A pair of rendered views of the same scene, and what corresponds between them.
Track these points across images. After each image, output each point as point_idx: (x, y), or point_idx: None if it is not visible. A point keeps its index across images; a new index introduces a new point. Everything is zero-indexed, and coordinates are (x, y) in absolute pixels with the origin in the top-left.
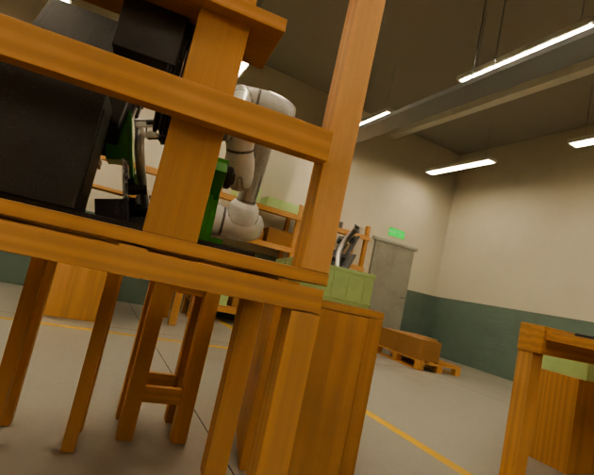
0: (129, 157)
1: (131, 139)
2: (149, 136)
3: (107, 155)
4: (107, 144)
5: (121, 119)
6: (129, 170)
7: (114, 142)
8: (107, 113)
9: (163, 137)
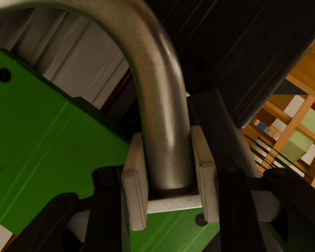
0: (61, 90)
1: (124, 139)
2: (138, 153)
3: (88, 103)
4: (117, 124)
5: (217, 125)
6: (17, 57)
7: (122, 124)
8: (265, 33)
9: (114, 200)
